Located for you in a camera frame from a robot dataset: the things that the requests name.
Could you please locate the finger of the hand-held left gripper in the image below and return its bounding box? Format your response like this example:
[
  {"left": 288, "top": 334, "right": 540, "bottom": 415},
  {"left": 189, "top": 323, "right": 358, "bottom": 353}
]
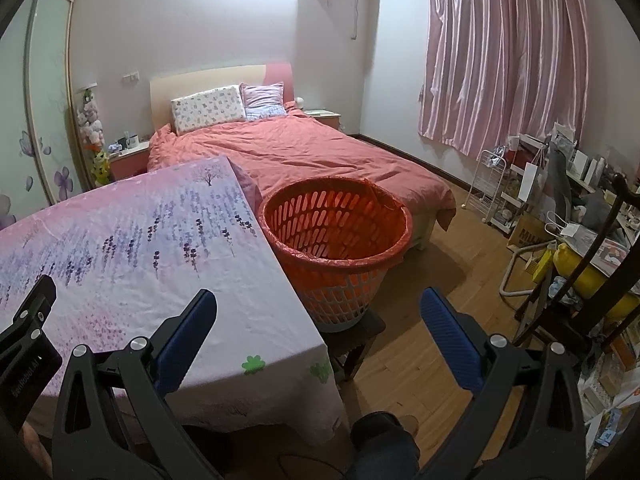
[{"left": 0, "top": 275, "right": 57, "bottom": 361}]

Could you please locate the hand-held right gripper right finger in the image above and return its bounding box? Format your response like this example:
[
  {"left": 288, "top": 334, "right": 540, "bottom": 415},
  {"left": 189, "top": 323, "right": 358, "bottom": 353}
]
[{"left": 419, "top": 287, "right": 586, "bottom": 480}]

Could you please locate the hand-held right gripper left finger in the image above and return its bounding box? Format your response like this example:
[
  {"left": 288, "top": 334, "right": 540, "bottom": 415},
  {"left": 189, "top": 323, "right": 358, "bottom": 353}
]
[{"left": 50, "top": 289, "right": 218, "bottom": 480}]

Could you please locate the orange plastic laundry basket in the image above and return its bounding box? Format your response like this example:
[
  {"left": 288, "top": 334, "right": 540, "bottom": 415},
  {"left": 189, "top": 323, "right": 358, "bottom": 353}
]
[{"left": 258, "top": 176, "right": 414, "bottom": 333}]

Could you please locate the dark wooden stool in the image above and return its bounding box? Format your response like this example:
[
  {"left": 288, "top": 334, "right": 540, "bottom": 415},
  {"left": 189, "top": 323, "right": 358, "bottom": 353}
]
[{"left": 320, "top": 305, "right": 387, "bottom": 382}]

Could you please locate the person's leg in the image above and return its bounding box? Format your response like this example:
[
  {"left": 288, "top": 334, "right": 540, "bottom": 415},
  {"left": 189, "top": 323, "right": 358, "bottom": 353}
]
[{"left": 346, "top": 412, "right": 421, "bottom": 480}]

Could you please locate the brown cardboard box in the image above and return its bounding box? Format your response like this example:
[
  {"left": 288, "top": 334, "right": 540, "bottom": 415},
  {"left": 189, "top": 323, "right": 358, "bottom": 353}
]
[{"left": 507, "top": 210, "right": 556, "bottom": 261}]

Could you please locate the yellow green plush toy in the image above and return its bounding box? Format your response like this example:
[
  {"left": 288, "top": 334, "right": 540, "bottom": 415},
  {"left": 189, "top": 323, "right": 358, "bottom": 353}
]
[{"left": 91, "top": 147, "right": 112, "bottom": 184}]

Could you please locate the yellow bag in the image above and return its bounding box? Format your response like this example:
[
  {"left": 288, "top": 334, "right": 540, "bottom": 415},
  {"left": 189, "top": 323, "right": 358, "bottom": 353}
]
[{"left": 557, "top": 242, "right": 640, "bottom": 302}]

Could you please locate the pink white nightstand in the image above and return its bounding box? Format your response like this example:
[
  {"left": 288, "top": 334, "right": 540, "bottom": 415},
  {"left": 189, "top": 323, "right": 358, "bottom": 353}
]
[
  {"left": 107, "top": 141, "right": 151, "bottom": 181},
  {"left": 304, "top": 109, "right": 343, "bottom": 133}
]

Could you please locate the white paper bag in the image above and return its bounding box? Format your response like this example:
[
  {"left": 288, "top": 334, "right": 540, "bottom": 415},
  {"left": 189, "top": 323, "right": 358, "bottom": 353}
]
[{"left": 517, "top": 152, "right": 551, "bottom": 204}]

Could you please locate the wardrobe with flower print doors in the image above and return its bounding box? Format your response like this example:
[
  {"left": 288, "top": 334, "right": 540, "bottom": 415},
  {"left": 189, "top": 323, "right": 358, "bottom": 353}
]
[{"left": 0, "top": 0, "right": 83, "bottom": 231}]

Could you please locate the hanging plush toy column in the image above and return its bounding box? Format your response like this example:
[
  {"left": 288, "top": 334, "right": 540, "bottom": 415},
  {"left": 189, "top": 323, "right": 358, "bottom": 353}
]
[{"left": 77, "top": 87, "right": 106, "bottom": 147}]

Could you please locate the salmon duvet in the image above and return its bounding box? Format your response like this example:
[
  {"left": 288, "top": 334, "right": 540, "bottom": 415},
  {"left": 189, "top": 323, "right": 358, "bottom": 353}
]
[{"left": 146, "top": 107, "right": 457, "bottom": 233}]

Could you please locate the white floral pillow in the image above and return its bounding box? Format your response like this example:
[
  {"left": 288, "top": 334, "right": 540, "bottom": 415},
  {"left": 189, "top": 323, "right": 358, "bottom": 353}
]
[{"left": 170, "top": 85, "right": 247, "bottom": 136}]

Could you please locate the pink striped pillow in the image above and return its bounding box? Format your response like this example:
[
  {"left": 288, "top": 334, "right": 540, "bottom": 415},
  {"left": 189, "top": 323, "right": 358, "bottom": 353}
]
[{"left": 239, "top": 82, "right": 288, "bottom": 121}]

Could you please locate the cream pink headboard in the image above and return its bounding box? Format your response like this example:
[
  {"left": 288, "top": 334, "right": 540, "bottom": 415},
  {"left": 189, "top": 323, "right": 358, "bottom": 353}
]
[{"left": 149, "top": 62, "right": 295, "bottom": 133}]

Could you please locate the pink striped curtain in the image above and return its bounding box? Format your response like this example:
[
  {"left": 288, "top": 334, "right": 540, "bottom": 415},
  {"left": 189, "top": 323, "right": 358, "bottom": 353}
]
[{"left": 417, "top": 0, "right": 591, "bottom": 157}]

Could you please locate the white metal tube frame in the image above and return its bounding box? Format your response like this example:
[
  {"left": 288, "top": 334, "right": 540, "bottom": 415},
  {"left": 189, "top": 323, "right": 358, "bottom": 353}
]
[{"left": 497, "top": 240, "right": 556, "bottom": 307}]

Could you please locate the white wire rack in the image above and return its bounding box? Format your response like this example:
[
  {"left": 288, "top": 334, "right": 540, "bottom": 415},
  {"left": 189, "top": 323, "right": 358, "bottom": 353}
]
[{"left": 462, "top": 147, "right": 523, "bottom": 233}]

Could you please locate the black wooden chair frame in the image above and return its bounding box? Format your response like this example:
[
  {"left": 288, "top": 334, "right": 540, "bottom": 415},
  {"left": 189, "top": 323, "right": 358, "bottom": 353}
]
[{"left": 515, "top": 172, "right": 640, "bottom": 356}]

